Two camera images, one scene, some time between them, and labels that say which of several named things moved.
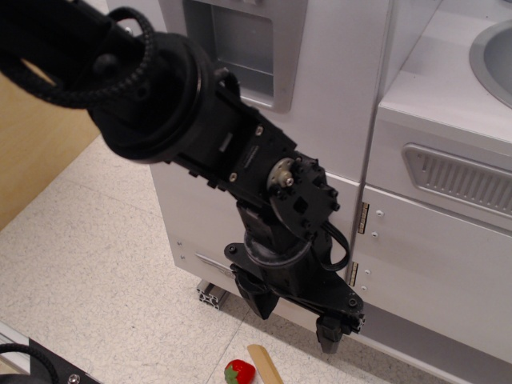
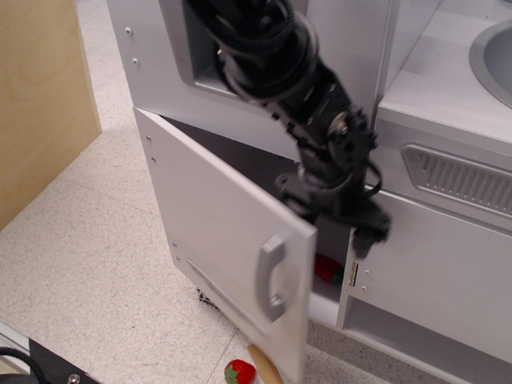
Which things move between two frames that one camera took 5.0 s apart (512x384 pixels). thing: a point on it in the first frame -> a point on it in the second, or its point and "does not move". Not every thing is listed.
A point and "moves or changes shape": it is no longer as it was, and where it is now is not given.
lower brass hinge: (354, 274) does not move
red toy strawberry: (239, 372) does not move
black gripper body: (295, 267) -> (332, 180)
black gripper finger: (258, 296) -> (305, 210)
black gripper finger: (330, 330) -> (363, 238)
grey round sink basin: (490, 58) does not move
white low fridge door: (202, 219) moves or changes shape
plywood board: (39, 140) does not move
